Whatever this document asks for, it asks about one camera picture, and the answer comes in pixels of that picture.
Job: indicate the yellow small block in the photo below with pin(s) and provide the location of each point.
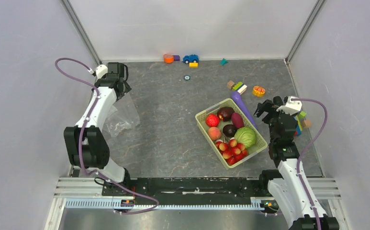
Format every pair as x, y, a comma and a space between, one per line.
193, 65

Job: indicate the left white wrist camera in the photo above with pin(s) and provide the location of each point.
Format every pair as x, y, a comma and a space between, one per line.
101, 70

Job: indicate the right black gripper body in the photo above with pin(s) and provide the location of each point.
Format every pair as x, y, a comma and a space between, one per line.
271, 118

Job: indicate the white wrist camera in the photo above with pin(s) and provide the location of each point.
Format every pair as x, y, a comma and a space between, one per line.
292, 106
101, 70

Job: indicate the green perforated plastic basket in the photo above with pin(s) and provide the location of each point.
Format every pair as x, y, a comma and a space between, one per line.
200, 117

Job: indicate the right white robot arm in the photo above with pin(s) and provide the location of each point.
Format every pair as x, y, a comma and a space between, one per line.
288, 183

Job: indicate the orange peach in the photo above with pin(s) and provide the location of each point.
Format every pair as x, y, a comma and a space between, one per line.
214, 133

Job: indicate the colourful block stack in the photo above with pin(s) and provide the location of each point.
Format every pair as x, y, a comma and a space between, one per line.
302, 123

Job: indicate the red lychee bunch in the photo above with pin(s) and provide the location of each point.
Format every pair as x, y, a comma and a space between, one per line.
232, 151

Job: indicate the yellow red round toy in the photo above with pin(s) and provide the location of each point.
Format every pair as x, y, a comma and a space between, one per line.
258, 91

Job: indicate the green white block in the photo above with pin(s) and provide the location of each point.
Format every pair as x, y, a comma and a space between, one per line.
240, 87

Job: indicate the dark red apple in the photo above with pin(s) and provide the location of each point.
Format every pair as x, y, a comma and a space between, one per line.
225, 113

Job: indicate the brown wooden cube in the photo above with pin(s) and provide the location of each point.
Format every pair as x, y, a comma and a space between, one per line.
230, 84

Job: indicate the blue toy car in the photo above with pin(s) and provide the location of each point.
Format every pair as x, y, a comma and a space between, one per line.
190, 59

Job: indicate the green cabbage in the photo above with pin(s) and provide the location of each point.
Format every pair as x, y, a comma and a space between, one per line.
246, 136

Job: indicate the teal triangle block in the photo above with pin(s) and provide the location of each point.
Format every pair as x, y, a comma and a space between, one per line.
224, 61

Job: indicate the red textured ball fruit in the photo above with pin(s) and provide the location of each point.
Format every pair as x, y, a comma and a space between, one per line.
212, 120

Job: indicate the clear zip top bag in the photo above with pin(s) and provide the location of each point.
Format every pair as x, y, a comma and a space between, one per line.
122, 116

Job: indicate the purple eggplant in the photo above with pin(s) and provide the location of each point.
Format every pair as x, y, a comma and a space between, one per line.
236, 97

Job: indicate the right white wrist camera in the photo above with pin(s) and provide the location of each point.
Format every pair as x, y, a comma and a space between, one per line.
292, 106

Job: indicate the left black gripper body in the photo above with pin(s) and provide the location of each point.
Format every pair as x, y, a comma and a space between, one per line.
127, 88

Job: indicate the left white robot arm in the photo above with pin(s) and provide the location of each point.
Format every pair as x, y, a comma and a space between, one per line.
85, 143

